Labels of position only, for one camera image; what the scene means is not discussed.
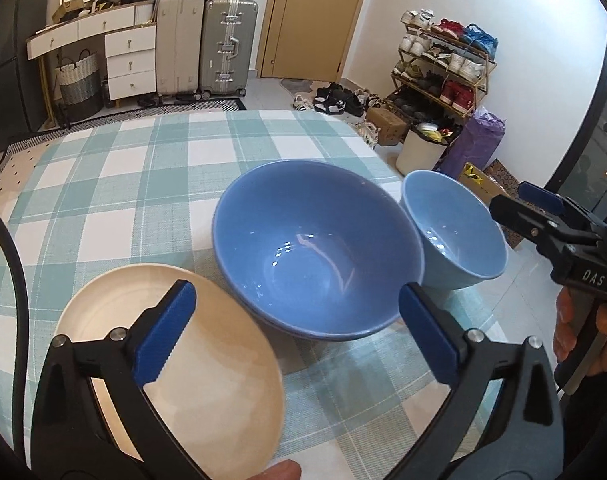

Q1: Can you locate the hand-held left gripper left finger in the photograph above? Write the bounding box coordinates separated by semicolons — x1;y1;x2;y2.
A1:
30;279;204;480

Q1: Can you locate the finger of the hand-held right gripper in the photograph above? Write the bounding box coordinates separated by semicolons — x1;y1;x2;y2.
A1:
518;182;607;242
489;195;603;261

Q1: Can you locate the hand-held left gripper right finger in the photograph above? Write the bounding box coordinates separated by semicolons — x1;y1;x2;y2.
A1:
398;282;567;480

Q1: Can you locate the light blue bowl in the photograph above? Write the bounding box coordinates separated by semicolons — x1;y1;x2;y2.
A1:
401;170;509;291

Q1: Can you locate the cream round plate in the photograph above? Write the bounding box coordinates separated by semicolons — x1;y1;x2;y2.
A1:
57;264;286;477

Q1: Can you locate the person's right hand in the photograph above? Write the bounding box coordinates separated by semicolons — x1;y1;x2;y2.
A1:
553;289;607;376

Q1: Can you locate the person's left hand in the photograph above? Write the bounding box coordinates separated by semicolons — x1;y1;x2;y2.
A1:
262;460;302;480

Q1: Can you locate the patterned cardboard box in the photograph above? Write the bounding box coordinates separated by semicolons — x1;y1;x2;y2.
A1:
483;159;527;251

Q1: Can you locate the gold packet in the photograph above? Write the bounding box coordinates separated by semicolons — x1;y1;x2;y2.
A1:
458;161;487;186

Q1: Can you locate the purple bag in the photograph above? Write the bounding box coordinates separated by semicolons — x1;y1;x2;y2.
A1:
436;107;507;181

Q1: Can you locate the white bucket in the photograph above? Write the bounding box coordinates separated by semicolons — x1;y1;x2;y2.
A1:
396;122;451;173

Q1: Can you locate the metal shoe rack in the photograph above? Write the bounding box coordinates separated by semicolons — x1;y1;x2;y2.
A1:
386;9;499;131

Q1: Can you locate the teal checked tablecloth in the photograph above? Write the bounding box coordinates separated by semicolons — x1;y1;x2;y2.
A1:
0;109;507;480

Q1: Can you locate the brown cardboard box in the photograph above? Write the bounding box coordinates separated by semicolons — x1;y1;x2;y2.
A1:
366;107;409;147

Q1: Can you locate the group of shoes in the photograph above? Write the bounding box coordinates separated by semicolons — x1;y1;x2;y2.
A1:
391;9;498;128

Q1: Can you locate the pile of dark sandals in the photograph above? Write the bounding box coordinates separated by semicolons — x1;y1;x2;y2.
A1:
290;82;384;116

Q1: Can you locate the grey door mat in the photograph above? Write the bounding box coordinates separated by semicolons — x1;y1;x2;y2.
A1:
280;77;329;96

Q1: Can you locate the woven grey white basket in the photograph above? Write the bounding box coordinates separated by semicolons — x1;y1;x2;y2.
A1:
53;50;104;121

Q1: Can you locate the white dressing table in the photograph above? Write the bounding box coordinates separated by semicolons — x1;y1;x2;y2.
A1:
26;0;159;106

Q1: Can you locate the wooden door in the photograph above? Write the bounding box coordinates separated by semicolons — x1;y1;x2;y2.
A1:
256;0;374;80

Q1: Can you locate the beige suitcase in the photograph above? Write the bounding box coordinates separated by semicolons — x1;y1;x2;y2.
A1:
156;0;206;101

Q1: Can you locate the silver suitcase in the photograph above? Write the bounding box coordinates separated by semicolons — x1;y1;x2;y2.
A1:
199;0;260;98

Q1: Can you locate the grey refrigerator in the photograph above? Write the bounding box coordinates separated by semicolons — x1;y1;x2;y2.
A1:
0;0;49;151

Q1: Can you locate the black cable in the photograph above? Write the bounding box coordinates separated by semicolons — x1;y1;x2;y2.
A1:
0;200;29;480

